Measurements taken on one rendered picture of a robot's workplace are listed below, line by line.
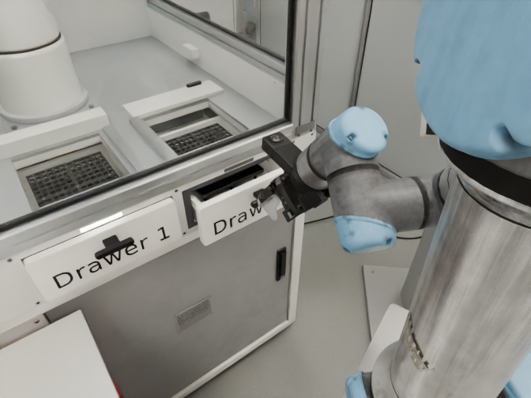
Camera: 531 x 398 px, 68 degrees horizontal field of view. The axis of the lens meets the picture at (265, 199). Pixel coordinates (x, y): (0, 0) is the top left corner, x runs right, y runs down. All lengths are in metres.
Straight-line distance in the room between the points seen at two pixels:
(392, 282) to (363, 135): 1.38
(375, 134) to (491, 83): 0.37
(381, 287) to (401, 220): 1.31
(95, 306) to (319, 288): 1.10
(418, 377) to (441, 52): 0.26
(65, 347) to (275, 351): 0.95
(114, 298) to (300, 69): 0.66
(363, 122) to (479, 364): 0.33
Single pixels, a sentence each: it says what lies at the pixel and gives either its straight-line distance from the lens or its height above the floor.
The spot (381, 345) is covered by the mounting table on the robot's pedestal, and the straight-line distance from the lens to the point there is 0.83.
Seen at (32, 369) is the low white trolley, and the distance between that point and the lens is 0.88.
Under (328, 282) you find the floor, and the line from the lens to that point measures 1.85.
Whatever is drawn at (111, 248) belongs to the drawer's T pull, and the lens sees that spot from 0.79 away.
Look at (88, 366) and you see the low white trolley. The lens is 0.84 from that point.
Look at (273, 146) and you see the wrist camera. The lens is 0.72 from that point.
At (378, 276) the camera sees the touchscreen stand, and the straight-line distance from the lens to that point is 1.87.
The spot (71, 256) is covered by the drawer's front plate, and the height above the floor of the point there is 0.90.
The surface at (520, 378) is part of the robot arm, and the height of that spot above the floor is 1.07.
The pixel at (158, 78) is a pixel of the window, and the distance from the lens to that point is 0.73.
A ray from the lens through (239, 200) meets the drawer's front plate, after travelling 0.85.
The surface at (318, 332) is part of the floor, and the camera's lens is 1.70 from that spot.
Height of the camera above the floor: 1.46
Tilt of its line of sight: 41 degrees down
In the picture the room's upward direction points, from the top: straight up
